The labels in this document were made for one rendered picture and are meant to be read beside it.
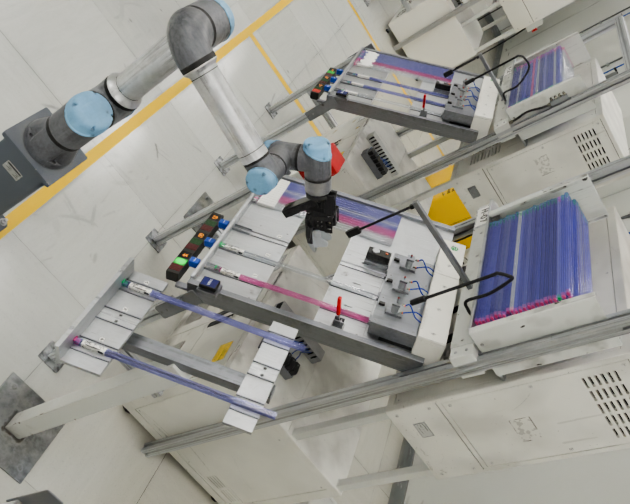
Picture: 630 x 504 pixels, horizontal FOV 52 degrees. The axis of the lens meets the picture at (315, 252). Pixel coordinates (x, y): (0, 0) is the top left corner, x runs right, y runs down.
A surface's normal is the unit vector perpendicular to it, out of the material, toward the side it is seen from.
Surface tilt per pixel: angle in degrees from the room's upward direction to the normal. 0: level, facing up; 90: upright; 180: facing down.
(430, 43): 90
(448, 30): 90
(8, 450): 0
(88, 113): 7
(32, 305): 0
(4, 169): 90
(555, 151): 90
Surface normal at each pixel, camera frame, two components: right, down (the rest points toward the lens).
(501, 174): -0.29, 0.56
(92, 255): 0.77, -0.33
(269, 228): 0.16, -0.76
